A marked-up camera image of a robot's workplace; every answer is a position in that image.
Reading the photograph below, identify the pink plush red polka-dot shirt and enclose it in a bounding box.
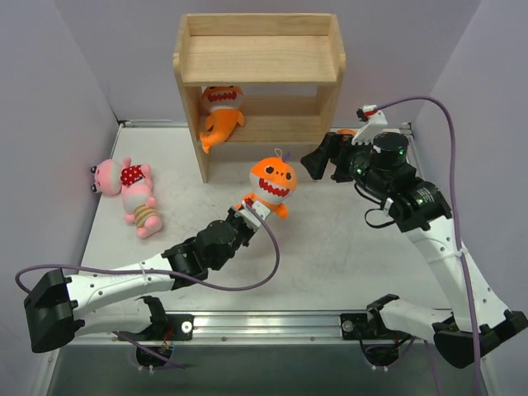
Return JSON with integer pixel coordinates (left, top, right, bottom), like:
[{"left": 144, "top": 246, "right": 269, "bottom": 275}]
[{"left": 90, "top": 157, "right": 152, "bottom": 196}]

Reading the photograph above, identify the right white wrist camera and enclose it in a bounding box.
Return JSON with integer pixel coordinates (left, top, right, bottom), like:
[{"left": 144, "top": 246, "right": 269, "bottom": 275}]
[{"left": 352, "top": 105, "right": 388, "bottom": 145}]

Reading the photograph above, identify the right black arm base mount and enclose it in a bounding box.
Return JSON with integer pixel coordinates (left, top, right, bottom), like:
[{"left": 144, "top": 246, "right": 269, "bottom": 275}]
[{"left": 339, "top": 294, "right": 411, "bottom": 342}]

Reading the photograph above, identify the pink plush striped shirt left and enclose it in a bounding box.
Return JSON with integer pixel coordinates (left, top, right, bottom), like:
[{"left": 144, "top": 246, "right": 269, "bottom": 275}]
[{"left": 121, "top": 179, "right": 163, "bottom": 239}]

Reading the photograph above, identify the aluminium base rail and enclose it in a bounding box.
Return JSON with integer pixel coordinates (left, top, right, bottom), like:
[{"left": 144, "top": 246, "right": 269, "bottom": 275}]
[{"left": 73, "top": 310, "right": 488, "bottom": 344}]

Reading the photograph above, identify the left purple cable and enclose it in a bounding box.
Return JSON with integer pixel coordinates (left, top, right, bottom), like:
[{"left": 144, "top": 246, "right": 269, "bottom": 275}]
[{"left": 14, "top": 205, "right": 281, "bottom": 369}]

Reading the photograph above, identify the purple cable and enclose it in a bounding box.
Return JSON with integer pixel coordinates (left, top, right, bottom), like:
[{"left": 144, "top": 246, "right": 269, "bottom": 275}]
[
  {"left": 14, "top": 205, "right": 281, "bottom": 369},
  {"left": 370, "top": 96, "right": 484, "bottom": 396}
]

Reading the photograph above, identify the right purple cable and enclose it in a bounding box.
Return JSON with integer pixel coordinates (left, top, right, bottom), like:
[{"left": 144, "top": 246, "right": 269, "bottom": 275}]
[{"left": 370, "top": 96, "right": 484, "bottom": 396}]

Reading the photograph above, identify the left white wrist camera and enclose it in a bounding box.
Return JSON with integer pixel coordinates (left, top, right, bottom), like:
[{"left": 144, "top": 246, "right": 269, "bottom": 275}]
[{"left": 241, "top": 200, "right": 271, "bottom": 226}]

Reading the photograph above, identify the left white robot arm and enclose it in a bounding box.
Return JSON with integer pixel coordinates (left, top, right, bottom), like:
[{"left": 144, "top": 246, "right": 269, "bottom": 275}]
[{"left": 23, "top": 202, "right": 270, "bottom": 353}]

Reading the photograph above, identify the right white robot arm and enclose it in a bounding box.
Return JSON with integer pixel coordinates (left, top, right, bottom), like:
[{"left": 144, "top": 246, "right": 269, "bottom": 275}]
[{"left": 300, "top": 132, "right": 527, "bottom": 369}]

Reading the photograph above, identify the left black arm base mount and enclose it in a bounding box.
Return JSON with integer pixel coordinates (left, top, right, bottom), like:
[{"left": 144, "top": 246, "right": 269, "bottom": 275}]
[{"left": 117, "top": 296, "right": 195, "bottom": 342}]

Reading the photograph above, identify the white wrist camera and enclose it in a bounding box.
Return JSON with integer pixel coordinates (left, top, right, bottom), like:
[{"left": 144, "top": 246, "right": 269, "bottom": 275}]
[
  {"left": 241, "top": 200, "right": 271, "bottom": 226},
  {"left": 352, "top": 105, "right": 388, "bottom": 145}
]

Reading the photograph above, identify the wooden three-tier shelf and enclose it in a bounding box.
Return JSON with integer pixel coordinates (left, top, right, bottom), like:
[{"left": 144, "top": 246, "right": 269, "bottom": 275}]
[{"left": 172, "top": 13, "right": 347, "bottom": 182}]

